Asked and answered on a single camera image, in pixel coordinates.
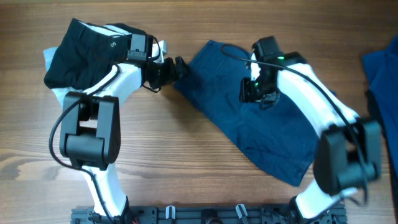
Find dark blue shorts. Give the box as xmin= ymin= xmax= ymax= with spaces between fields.
xmin=174 ymin=40 xmax=319 ymax=187

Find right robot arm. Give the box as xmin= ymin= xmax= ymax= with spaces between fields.
xmin=239 ymin=36 xmax=381 ymax=223

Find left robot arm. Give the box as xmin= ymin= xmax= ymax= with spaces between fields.
xmin=49 ymin=34 xmax=189 ymax=223

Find blue clothes pile at right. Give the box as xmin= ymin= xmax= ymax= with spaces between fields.
xmin=362 ymin=37 xmax=397 ymax=175

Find black folded shorts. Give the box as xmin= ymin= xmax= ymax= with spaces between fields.
xmin=58 ymin=18 xmax=145 ymax=90

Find light blue folded jeans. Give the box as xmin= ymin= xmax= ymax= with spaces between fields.
xmin=44 ymin=47 xmax=80 ymax=106

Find left black cable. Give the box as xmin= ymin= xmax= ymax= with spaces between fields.
xmin=49 ymin=35 xmax=162 ymax=224

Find black cable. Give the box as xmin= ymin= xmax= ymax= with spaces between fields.
xmin=220 ymin=43 xmax=371 ymax=206
xmin=49 ymin=35 xmax=162 ymax=224

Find right white rail clip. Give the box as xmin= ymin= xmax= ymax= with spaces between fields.
xmin=235 ymin=203 xmax=249 ymax=224

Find white rail clip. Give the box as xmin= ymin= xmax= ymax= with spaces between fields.
xmin=165 ymin=205 xmax=176 ymax=220
xmin=235 ymin=203 xmax=249 ymax=224

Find left white rail clip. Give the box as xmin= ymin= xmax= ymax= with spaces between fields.
xmin=165 ymin=205 xmax=176 ymax=220

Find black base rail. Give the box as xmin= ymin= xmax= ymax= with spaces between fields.
xmin=70 ymin=204 xmax=348 ymax=224

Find right black cable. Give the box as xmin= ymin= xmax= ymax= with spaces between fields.
xmin=220 ymin=43 xmax=371 ymax=206

